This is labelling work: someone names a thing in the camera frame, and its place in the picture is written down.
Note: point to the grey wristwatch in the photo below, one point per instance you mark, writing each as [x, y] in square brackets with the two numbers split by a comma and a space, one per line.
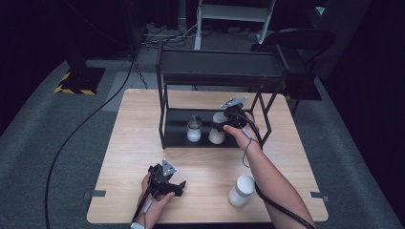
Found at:
[137, 225]

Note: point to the grey tape marker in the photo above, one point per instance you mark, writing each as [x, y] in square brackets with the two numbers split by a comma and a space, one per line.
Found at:
[95, 194]
[318, 196]

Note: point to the black two-tier metal rack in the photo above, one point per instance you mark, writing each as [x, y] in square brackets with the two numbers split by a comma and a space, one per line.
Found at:
[219, 63]

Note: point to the black yellow-striped stand base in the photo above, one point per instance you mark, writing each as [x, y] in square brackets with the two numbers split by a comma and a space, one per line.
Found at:
[81, 81]

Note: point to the white step stool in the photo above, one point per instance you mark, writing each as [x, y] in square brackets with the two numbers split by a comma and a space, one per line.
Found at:
[234, 12]

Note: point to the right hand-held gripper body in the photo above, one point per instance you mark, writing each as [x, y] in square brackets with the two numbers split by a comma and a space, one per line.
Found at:
[235, 115]

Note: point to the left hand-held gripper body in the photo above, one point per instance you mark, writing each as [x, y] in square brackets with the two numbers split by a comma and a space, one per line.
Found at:
[160, 179]

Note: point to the person's right hand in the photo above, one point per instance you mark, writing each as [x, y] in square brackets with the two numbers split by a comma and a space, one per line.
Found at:
[246, 136]

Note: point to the white jar with rounded top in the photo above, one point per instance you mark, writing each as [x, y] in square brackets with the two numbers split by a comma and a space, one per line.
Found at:
[217, 136]

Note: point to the black chair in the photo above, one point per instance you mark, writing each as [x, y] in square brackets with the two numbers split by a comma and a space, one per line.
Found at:
[296, 41]

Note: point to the white jar with flat lid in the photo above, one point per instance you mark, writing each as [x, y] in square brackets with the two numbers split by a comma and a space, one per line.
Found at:
[242, 191]

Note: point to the white bottle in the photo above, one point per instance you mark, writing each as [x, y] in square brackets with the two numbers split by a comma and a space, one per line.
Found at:
[194, 130]

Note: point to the person's left hand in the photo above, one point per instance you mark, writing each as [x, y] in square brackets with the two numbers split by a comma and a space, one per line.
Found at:
[154, 206]

